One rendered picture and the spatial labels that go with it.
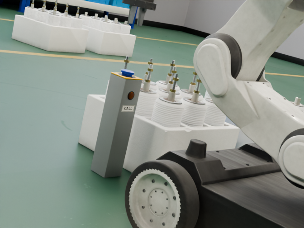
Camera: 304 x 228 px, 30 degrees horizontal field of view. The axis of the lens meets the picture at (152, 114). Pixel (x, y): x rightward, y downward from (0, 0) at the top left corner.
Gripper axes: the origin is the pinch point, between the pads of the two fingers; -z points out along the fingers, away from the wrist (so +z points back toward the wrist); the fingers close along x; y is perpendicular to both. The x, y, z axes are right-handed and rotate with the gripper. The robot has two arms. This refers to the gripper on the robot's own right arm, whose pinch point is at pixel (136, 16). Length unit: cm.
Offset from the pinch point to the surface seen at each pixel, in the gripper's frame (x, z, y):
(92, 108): 5.5, -33.9, 6.5
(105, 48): 148, -43, -207
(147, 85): -12.1, -21.0, 3.9
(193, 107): -27.9, -24.2, -1.2
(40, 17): 170, -27, -152
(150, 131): -22.3, -32.5, 13.8
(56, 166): -3, -48, 32
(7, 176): -2, -48, 52
